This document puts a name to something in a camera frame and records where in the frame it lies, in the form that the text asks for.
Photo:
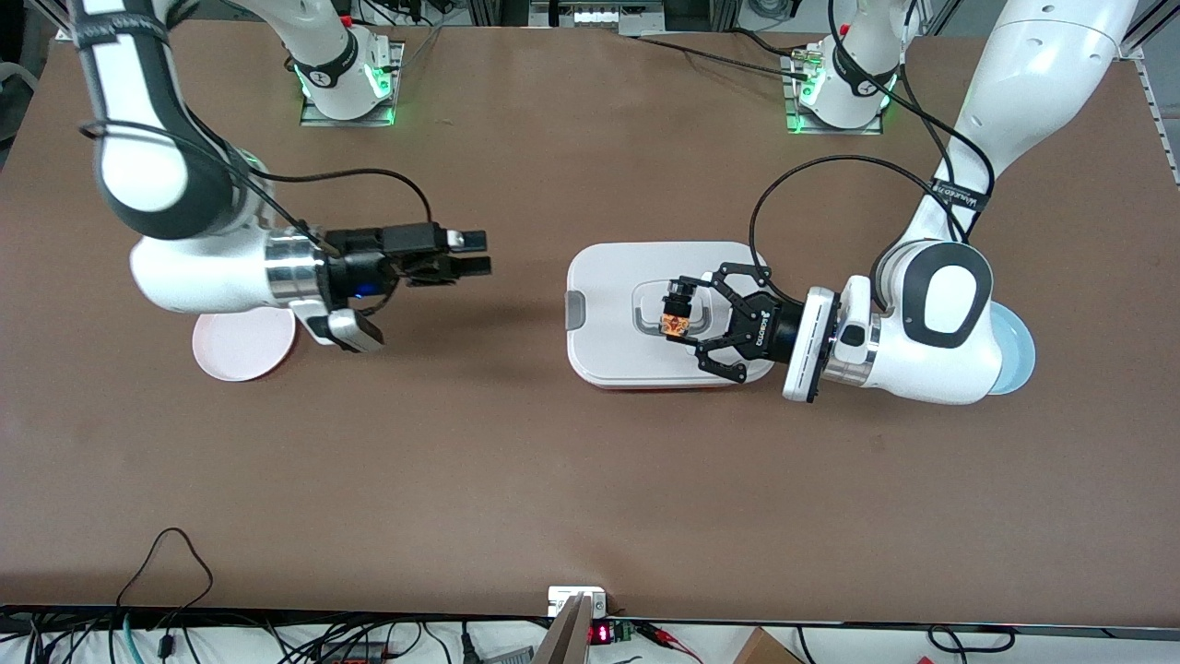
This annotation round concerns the red clip test leads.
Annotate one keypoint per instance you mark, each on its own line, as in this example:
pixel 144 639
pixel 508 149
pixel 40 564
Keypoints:
pixel 668 638

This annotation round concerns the silver metal device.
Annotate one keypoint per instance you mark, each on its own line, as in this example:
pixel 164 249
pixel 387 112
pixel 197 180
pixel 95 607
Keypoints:
pixel 597 13

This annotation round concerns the light blue round plate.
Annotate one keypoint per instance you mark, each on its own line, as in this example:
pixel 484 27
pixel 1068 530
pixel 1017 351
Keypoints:
pixel 1019 355

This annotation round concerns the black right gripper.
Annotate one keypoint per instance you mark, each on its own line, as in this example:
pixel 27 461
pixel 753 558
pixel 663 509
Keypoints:
pixel 353 273

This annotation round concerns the perforated metal rail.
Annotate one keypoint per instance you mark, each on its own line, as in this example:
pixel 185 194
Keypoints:
pixel 1157 111

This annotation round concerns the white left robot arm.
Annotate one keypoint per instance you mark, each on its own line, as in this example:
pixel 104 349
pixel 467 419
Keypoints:
pixel 940 304

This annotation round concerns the grey power adapter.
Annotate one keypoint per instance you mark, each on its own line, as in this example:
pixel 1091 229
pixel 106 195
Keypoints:
pixel 507 657

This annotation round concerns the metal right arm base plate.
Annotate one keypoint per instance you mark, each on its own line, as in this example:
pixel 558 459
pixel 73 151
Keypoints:
pixel 309 118

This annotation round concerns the red digit display module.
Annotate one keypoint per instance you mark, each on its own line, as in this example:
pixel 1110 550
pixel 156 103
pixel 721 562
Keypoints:
pixel 601 634

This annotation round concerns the grey metal bar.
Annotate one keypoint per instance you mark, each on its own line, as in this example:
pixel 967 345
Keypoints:
pixel 564 641

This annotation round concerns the aluminium frame profile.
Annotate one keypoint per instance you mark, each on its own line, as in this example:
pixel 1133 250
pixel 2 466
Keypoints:
pixel 1157 20

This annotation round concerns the brown cardboard box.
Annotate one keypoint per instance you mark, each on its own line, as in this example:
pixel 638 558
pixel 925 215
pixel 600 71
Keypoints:
pixel 765 650

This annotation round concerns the orange black switch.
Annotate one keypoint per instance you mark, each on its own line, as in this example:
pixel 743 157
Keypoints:
pixel 677 314

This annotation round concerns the white lidded lunch box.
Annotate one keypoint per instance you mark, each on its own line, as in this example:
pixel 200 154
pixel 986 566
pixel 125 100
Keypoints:
pixel 608 314

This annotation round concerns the pink round plate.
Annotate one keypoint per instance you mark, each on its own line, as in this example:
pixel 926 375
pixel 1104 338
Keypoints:
pixel 240 355

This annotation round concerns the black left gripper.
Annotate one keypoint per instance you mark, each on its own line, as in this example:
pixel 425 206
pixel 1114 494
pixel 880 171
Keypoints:
pixel 761 330

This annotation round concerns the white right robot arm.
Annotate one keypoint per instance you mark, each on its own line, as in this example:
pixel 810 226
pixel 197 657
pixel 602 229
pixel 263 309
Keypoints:
pixel 147 166

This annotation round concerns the white metal mount block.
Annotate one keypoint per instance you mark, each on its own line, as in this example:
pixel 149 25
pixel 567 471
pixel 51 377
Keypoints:
pixel 564 598

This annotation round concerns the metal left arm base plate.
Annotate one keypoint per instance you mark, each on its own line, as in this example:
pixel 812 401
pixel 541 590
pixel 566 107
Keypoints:
pixel 795 127

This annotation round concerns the silver corner bracket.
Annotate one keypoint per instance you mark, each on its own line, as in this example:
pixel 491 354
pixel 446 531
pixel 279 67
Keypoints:
pixel 1136 53

